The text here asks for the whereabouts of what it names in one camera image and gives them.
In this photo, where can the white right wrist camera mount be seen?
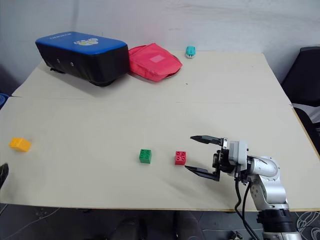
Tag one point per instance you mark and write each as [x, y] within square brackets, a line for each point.
[237, 151]

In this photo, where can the green toy brick cube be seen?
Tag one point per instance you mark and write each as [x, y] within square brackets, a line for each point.
[145, 156]

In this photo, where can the red toy brick cube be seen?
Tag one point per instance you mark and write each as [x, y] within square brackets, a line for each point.
[181, 158]

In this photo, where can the black chair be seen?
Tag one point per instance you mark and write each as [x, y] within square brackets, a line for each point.
[303, 75]

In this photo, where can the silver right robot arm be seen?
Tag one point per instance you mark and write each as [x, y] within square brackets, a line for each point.
[271, 190]

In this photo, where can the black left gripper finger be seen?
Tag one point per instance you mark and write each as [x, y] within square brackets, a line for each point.
[3, 175]

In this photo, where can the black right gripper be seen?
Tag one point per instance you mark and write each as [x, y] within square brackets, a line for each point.
[224, 161]

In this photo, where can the blue and black padded case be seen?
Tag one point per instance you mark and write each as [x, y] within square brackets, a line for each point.
[82, 58]

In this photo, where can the red fabric bag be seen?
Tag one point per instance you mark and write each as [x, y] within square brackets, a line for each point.
[155, 62]

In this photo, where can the small teal toy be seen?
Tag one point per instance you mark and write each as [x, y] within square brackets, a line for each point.
[190, 51]

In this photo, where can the blue plastic basket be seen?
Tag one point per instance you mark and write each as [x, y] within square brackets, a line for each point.
[3, 100]

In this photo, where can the yellow toy brick cube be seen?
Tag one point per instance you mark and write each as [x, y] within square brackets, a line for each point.
[20, 144]

